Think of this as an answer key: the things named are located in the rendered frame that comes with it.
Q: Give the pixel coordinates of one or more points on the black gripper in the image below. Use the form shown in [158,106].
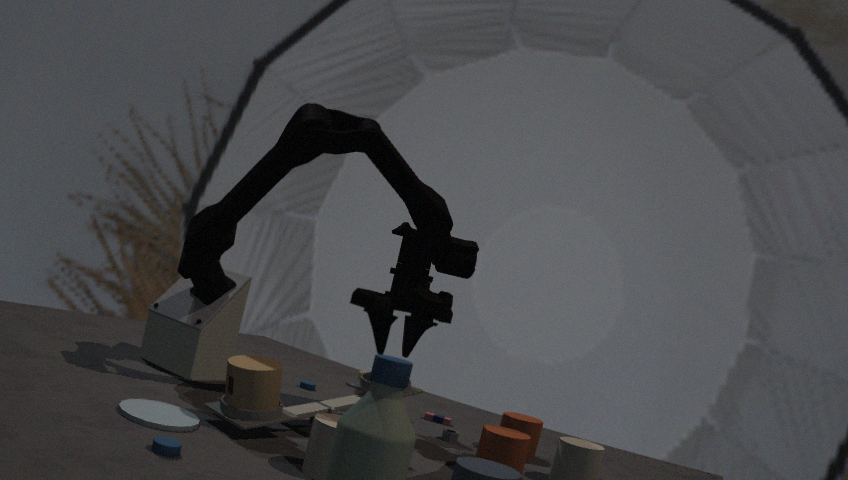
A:
[380,307]

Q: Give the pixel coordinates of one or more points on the grey hex nut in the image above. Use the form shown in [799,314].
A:
[450,435]

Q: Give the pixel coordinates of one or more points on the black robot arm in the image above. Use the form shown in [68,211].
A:
[314,130]

